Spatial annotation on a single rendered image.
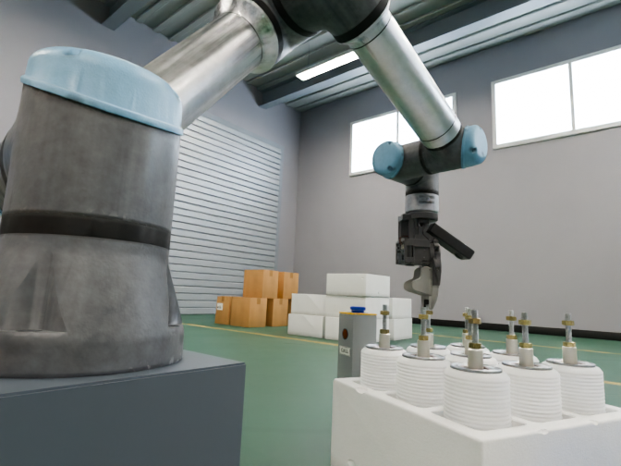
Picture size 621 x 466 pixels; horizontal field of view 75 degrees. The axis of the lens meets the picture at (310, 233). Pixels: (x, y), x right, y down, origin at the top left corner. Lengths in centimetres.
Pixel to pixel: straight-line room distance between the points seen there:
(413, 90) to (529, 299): 520
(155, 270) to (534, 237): 564
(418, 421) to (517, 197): 539
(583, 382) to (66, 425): 76
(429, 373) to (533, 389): 16
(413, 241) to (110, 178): 71
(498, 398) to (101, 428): 54
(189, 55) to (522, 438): 67
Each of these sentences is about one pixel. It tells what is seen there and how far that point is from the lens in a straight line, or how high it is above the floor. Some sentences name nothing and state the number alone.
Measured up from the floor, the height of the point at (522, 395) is 21.
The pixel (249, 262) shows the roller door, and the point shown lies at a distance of 678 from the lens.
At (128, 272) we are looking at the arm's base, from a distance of 30.
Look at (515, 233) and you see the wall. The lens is 590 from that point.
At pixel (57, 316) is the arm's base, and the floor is 33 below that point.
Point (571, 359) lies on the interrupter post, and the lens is 88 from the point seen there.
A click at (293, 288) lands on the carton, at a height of 41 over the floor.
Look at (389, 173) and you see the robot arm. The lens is 86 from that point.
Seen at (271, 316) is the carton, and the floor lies 10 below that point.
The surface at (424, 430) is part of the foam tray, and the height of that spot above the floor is 16.
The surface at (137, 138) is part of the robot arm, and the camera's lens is 32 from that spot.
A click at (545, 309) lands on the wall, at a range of 576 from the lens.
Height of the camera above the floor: 35
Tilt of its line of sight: 9 degrees up
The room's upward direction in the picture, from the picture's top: 2 degrees clockwise
